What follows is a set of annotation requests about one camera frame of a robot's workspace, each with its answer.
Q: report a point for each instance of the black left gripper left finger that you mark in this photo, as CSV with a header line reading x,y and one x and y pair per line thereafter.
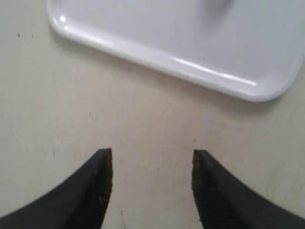
x,y
79,202

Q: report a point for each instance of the white plastic tray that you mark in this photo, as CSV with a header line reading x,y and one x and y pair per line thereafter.
x,y
249,49

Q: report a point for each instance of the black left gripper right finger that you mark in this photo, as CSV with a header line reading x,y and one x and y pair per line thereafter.
x,y
224,202

